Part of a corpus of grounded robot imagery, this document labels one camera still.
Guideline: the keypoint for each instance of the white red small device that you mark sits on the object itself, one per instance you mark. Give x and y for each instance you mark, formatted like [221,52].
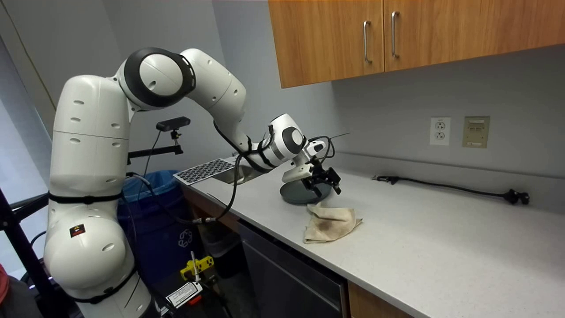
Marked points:
[184,294]

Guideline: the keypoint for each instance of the wooden wall cabinet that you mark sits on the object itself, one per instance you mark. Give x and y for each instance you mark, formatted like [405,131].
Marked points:
[412,36]

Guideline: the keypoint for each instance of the wooden base cabinet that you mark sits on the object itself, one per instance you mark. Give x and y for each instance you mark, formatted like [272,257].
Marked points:
[371,303]

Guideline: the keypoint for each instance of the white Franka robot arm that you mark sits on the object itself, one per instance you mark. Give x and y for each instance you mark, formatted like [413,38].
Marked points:
[89,177]

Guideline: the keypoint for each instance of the black metal frame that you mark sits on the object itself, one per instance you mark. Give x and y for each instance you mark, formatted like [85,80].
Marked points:
[23,253]

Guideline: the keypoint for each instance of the dark green round plate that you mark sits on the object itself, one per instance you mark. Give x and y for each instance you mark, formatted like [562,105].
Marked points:
[297,193]

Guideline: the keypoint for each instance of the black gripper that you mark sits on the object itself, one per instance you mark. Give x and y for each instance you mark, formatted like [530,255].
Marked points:
[316,172]

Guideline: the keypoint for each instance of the metal grid drying rack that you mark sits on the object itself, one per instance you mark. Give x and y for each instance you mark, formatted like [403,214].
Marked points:
[203,170]

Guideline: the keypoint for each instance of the yellow clamp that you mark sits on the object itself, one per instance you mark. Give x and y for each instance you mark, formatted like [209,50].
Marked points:
[196,267]

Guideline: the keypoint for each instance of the beige stained towel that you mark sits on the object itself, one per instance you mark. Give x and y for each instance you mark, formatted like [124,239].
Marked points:
[329,223]

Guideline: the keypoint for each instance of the blue recycling bin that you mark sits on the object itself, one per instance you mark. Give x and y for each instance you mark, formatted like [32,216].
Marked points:
[152,230]

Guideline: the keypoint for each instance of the black dishwasher front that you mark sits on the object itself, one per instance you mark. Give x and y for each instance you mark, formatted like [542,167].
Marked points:
[288,276]

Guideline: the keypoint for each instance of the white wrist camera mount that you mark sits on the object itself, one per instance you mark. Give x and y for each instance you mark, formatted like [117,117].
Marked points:
[297,172]

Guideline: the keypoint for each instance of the steel sink basin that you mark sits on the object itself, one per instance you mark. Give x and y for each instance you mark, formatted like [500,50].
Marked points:
[239,174]

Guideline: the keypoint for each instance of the black camera on boom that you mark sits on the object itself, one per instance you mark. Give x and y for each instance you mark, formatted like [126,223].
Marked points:
[172,124]

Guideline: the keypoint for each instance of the beige wall switch plate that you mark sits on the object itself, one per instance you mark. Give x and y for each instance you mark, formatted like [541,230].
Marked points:
[475,131]

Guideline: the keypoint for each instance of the white wall outlet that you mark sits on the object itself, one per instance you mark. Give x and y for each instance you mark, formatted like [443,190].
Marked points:
[440,131]

